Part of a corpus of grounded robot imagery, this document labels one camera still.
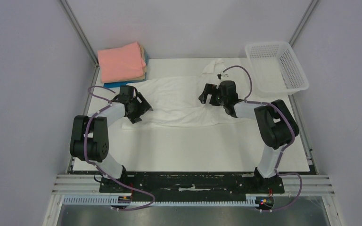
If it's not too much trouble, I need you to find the white t shirt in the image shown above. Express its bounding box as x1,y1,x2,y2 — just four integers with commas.
122,58,245,130

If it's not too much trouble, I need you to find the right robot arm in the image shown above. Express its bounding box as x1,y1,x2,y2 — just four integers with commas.
198,81,299,192

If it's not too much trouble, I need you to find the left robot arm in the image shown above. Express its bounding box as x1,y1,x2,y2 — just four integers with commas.
69,85,153,192

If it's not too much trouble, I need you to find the blue folded t shirt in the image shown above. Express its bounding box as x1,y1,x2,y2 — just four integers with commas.
104,51,149,88

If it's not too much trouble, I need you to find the pink folded t shirt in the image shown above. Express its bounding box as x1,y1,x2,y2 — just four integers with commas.
97,41,147,84

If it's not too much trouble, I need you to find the white plastic basket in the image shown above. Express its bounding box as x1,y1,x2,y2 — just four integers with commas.
245,41,309,97

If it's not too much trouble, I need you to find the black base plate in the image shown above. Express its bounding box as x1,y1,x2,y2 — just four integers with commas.
98,171,285,202

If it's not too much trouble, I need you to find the aluminium frame rail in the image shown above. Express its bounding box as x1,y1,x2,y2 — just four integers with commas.
43,172,342,226

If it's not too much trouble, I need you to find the white cable duct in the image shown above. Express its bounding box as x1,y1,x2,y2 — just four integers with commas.
63,195,259,207

